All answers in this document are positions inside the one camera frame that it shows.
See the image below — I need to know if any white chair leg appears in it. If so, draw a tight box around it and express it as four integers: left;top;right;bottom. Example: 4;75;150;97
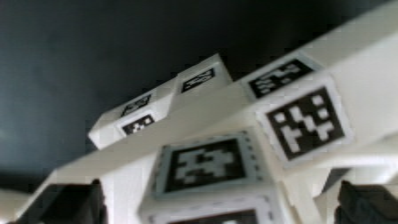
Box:
89;87;174;149

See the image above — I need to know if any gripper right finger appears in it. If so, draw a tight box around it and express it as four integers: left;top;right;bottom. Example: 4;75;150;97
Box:
334;181;398;224

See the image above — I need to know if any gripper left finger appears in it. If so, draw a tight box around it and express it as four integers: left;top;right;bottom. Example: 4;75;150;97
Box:
13;180;107;224

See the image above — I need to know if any white chair leg tagged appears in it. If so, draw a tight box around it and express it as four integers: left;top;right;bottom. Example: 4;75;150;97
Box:
176;54;233;101

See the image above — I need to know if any white tagged cube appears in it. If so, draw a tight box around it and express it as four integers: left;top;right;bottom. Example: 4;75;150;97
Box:
139;130;285;224

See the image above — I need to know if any white chair back frame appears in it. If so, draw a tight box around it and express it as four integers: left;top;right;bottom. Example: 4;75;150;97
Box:
48;0;398;224

